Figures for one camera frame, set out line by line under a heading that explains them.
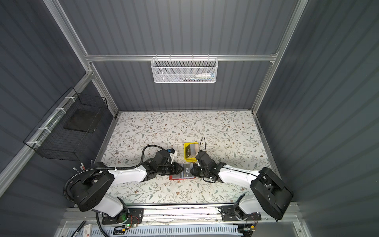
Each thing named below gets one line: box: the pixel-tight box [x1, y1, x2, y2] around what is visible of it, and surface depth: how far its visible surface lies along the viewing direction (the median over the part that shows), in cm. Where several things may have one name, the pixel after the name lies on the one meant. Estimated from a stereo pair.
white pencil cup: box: [72, 159, 93, 173], surface depth 77 cm
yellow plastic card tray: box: [184, 142, 199, 162], surface depth 96 cm
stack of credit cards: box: [189, 143, 199, 158], surface depth 96 cm
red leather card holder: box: [168, 173, 196, 181], surface depth 88 cm
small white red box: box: [82, 223, 93, 237], surface depth 71 cm
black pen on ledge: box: [70, 220, 86, 237], surface depth 71 cm
